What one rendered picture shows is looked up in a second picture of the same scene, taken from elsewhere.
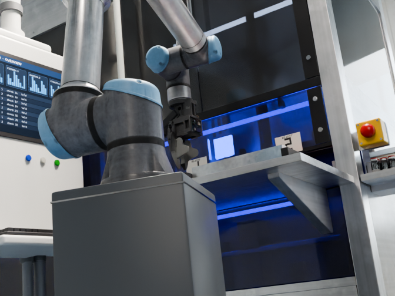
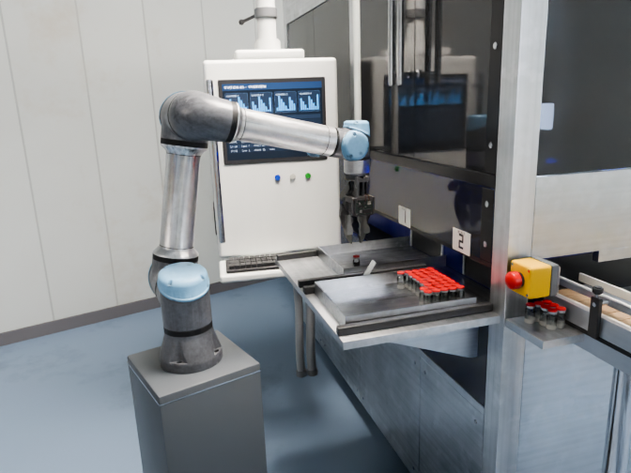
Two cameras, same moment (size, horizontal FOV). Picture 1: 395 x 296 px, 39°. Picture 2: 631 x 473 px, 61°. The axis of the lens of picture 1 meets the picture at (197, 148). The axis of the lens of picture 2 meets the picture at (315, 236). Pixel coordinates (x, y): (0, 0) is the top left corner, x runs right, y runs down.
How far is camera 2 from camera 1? 1.31 m
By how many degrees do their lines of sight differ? 52
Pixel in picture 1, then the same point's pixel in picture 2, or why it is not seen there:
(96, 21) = (180, 182)
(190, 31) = (305, 148)
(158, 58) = not seen: hidden behind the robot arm
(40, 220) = (292, 229)
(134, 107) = (166, 306)
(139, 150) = (171, 342)
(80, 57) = (165, 223)
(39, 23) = not seen: outside the picture
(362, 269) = (489, 407)
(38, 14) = not seen: outside the picture
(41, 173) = (291, 189)
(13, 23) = (264, 33)
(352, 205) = (494, 344)
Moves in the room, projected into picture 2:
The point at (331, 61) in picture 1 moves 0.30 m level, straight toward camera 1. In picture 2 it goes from (508, 164) to (406, 178)
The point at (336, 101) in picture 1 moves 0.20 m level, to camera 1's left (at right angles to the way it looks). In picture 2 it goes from (502, 220) to (426, 210)
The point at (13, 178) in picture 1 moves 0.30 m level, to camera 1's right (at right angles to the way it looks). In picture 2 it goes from (263, 198) to (320, 206)
